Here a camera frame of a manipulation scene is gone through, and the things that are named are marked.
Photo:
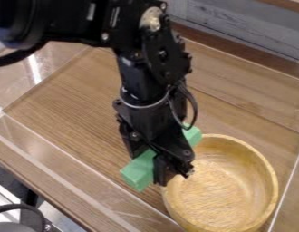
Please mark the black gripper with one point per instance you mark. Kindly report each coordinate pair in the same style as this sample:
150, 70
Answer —
152, 125

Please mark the green rectangular block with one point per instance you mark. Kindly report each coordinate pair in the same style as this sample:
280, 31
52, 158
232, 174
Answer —
138, 172

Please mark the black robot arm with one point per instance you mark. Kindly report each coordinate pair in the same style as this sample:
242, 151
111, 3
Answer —
134, 27

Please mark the brown wooden bowl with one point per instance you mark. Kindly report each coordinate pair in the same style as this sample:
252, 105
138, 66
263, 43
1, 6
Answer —
231, 193

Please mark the clear acrylic enclosure wall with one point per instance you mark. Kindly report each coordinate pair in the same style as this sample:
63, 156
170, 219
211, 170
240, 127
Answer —
59, 135

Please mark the grey metal frame part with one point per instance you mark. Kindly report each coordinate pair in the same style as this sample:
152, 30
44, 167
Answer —
13, 194

